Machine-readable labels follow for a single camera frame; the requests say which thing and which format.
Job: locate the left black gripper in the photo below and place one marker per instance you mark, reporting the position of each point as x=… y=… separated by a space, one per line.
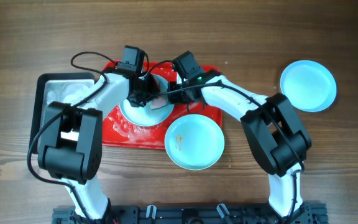
x=142 y=94

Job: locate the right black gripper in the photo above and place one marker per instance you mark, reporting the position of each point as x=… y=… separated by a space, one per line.
x=177 y=94

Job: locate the pink sponge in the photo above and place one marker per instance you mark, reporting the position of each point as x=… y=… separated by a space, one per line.
x=158 y=102

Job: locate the light blue plate top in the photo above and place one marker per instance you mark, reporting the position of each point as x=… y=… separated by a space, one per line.
x=145 y=116

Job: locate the light blue plate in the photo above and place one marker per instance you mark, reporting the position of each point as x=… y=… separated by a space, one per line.
x=308 y=85
x=194 y=142
x=145 y=116

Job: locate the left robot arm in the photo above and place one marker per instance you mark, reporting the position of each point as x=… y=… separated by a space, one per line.
x=67 y=149

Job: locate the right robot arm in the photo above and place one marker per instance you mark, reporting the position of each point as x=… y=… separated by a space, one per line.
x=275 y=134

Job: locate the red plastic tray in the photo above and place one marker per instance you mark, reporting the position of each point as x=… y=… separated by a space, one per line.
x=118 y=131

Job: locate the black soapy water tray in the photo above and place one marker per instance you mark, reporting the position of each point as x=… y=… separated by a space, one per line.
x=61 y=87

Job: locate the light blue plate bottom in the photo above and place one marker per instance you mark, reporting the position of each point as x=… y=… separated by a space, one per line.
x=194 y=142

